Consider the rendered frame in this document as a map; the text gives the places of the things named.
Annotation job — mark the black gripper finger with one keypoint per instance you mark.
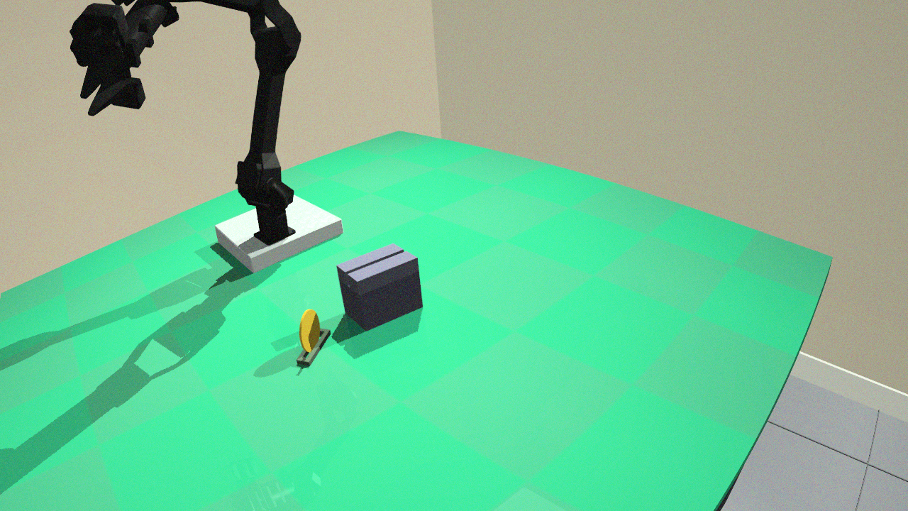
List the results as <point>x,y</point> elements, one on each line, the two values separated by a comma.
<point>110,91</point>
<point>104,57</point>

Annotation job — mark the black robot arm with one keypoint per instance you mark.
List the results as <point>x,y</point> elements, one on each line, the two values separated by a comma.
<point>259,175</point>

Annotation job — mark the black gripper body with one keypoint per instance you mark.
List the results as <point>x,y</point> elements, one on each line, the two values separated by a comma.
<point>133,31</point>

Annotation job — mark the gold coin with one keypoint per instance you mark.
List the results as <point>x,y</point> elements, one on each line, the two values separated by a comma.
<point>309,330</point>

